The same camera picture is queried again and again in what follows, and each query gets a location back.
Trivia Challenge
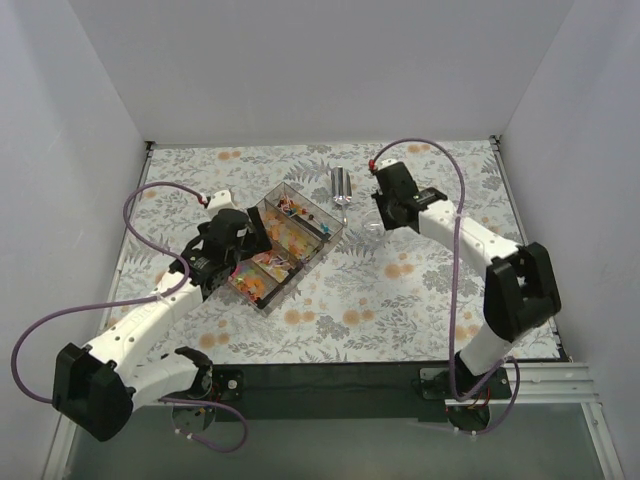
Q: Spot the clear compartment candy box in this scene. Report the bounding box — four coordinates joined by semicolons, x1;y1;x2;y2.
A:
229;182;343;316

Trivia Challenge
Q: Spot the silver metal scoop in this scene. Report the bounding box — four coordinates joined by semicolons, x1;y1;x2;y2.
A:
331;166;352;226

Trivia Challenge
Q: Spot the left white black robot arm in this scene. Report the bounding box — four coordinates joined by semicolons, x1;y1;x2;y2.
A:
52;207;271;441

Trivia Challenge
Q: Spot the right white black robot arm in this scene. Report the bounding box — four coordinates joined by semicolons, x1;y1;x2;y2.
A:
369;159;561;400

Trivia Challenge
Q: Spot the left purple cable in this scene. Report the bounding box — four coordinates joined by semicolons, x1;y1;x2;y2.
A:
10;182;249;454

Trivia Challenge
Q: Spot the purple cable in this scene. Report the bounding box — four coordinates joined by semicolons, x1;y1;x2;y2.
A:
10;182;249;454
372;137;521;437

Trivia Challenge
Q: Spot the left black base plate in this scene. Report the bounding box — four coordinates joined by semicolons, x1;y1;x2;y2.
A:
166;365;245;402

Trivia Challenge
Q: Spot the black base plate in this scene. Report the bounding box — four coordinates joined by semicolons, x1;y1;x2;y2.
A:
411;368;516;435
166;365;245;402

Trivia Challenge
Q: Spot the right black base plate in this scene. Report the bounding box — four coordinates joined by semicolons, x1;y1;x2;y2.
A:
411;368;516;435

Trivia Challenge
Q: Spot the aluminium frame rail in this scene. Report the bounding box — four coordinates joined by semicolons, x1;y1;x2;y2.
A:
44;362;623;479

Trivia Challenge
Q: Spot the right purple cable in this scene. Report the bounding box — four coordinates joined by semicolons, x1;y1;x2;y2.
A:
372;137;521;437

